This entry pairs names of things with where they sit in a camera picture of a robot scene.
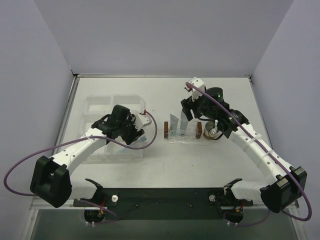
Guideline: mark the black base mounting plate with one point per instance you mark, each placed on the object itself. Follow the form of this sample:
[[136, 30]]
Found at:
[[206, 203]]

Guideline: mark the light blue toothbrush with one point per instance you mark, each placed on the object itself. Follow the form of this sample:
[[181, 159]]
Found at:
[[139, 143]]

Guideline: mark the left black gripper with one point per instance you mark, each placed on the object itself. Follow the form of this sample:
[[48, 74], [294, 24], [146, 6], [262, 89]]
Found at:
[[135, 136]]

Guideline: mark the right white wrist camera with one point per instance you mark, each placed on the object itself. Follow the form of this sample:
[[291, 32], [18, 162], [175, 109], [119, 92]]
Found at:
[[196, 86]]

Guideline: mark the clear textured glass tray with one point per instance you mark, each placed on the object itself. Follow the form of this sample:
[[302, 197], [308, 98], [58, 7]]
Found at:
[[193, 135]]

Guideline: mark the clear plastic organizer box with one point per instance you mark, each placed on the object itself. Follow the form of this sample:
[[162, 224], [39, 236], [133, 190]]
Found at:
[[97, 106]]

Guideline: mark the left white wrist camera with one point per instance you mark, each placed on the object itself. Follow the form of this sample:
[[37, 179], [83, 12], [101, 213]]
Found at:
[[141, 120]]

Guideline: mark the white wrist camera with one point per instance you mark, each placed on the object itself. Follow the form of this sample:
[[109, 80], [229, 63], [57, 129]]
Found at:
[[196, 86], [141, 120]]

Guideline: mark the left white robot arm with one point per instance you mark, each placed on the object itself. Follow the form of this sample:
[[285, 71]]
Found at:
[[51, 180]]

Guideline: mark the green cap toothpaste tube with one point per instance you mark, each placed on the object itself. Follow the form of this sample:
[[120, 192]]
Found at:
[[173, 123]]

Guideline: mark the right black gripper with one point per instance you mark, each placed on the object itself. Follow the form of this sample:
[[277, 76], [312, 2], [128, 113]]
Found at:
[[188, 106]]

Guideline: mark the aluminium front rail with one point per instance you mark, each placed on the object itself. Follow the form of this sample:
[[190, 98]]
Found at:
[[250, 203]]

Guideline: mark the cream metal cup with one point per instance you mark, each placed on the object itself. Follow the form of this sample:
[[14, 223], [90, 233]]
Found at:
[[211, 132]]

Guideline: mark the white dark-cap toothpaste tube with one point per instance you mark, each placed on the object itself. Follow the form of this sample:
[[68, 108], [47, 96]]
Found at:
[[183, 123]]

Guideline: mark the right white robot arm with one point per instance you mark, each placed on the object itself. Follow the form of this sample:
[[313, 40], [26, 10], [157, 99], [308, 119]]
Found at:
[[283, 184]]

